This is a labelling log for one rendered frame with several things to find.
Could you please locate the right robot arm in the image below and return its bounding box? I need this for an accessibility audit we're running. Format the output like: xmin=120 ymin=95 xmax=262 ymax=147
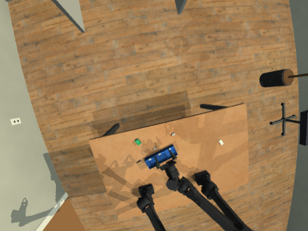
xmin=165 ymin=165 xmax=254 ymax=231

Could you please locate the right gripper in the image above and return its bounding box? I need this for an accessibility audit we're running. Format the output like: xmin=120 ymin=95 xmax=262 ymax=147
xmin=155 ymin=149 xmax=177 ymax=171

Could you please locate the blue rack of bins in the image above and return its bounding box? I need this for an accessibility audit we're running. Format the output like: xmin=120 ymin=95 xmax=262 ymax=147
xmin=145 ymin=145 xmax=178 ymax=169

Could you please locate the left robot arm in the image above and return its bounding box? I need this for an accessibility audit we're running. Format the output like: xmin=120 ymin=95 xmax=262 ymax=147
xmin=137 ymin=185 xmax=166 ymax=231

